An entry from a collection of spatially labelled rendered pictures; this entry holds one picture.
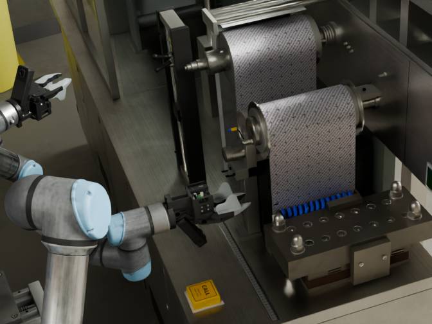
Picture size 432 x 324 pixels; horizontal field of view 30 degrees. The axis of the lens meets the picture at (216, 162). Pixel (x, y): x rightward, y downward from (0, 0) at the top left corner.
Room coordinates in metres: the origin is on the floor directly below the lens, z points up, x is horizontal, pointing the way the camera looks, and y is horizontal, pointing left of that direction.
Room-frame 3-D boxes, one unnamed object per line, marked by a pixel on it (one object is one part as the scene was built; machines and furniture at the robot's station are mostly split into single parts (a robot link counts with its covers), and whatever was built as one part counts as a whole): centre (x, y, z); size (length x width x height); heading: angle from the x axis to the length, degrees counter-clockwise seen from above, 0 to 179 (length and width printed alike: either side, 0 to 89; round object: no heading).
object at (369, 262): (1.51, -0.36, 0.96); 0.10 x 0.03 x 0.11; 105
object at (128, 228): (1.57, 0.23, 1.11); 0.11 x 0.08 x 0.09; 105
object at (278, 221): (1.60, -0.14, 1.05); 0.04 x 0.04 x 0.04
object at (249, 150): (1.75, -0.07, 1.05); 0.06 x 0.05 x 0.31; 105
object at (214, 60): (1.96, -0.03, 1.33); 0.06 x 0.06 x 0.06; 15
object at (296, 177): (1.70, -0.25, 1.11); 0.23 x 0.01 x 0.18; 105
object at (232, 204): (1.61, -0.03, 1.11); 0.09 x 0.03 x 0.06; 96
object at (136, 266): (1.57, 0.24, 1.01); 0.11 x 0.08 x 0.11; 68
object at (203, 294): (1.51, 0.07, 0.91); 0.07 x 0.07 x 0.02; 15
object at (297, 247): (1.51, -0.18, 1.05); 0.04 x 0.04 x 0.04
